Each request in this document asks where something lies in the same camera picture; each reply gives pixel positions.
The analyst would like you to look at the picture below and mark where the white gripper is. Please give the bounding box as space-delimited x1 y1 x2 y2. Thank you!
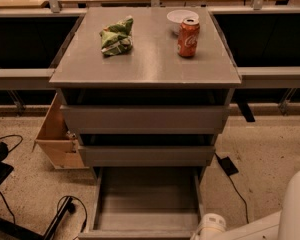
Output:
190 213 226 240

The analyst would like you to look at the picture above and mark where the grey bottom drawer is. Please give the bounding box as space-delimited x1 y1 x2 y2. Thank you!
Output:
79 167 204 240

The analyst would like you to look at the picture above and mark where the grey drawer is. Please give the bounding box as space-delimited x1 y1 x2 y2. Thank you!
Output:
79 167 204 240
58 88 233 135
79 134 215 167

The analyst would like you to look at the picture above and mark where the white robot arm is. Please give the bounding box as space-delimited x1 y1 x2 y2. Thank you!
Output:
190 171 300 240

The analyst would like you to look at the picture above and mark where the grey middle drawer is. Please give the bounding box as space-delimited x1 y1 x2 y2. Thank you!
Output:
79 134 215 167

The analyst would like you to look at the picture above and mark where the grey drawer cabinet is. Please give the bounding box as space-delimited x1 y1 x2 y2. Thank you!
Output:
50 7 241 170

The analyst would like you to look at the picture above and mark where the grey top drawer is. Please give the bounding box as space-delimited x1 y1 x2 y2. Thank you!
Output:
58 88 233 135

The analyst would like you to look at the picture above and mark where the black power adapter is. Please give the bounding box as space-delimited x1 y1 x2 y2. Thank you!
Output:
218 157 238 176

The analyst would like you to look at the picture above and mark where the cardboard box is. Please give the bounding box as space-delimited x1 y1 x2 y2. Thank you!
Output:
35 95 84 169

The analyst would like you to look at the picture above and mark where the red soda can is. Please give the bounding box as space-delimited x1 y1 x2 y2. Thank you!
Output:
177 17 200 57

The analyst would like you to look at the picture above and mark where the green chip bag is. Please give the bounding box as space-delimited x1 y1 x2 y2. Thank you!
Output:
99 15 134 56

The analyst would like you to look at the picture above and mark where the white bowl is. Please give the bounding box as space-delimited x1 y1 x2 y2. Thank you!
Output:
167 9 199 35

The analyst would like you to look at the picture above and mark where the black stand base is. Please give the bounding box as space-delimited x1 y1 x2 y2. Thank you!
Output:
0 197 73 240

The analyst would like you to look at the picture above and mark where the black adapter cable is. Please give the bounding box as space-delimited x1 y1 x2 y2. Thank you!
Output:
228 174 250 224

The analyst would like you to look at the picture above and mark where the black floor cable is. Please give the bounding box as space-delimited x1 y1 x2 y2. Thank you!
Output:
56 195 88 240

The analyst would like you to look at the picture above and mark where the grey metal rail frame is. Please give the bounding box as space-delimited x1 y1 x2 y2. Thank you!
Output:
0 2 300 90

